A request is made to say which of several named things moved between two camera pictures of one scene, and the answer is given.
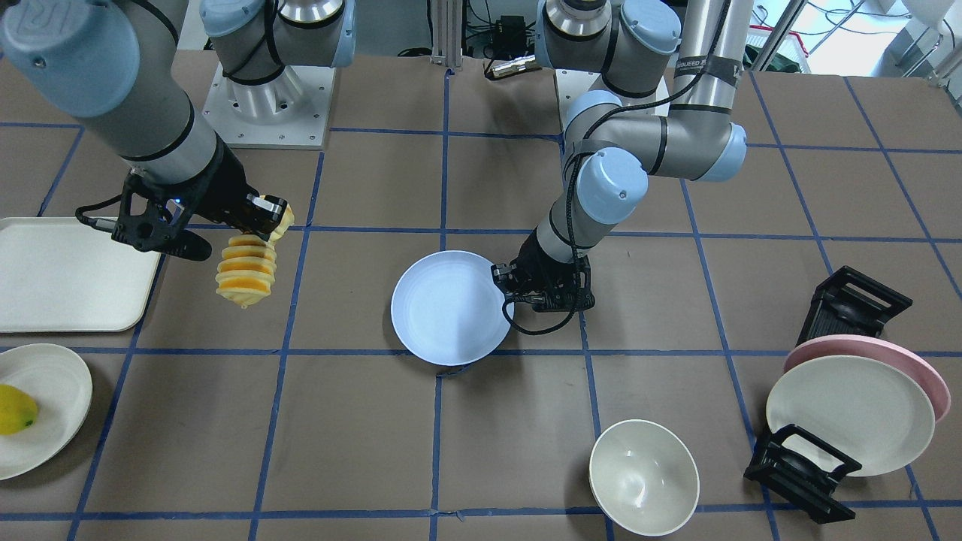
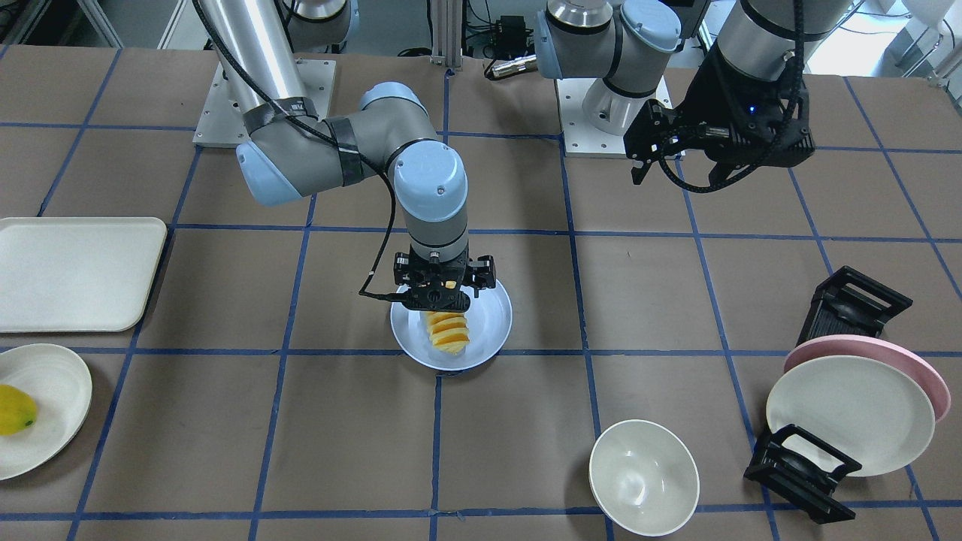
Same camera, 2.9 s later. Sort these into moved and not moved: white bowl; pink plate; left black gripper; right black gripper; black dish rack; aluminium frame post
Moved: left black gripper; right black gripper
Not moved: black dish rack; aluminium frame post; pink plate; white bowl
